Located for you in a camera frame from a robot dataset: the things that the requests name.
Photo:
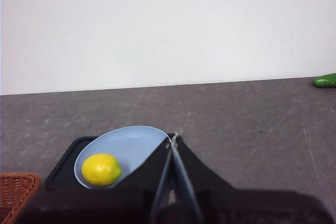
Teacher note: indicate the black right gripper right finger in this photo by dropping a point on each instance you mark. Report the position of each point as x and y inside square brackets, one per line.
[236, 208]

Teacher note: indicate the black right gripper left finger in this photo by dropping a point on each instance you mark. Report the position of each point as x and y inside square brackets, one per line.
[118, 205]

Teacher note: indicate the black flat tray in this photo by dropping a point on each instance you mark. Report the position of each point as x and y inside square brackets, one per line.
[63, 166]

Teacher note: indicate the yellow lemon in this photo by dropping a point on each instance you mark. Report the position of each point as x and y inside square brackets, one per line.
[101, 169]

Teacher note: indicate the brown wicker basket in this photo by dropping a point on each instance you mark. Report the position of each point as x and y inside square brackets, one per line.
[15, 195]

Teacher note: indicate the blue plate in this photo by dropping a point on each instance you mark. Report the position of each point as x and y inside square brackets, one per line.
[131, 148]

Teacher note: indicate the green vegetable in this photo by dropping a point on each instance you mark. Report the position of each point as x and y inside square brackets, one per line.
[325, 81]

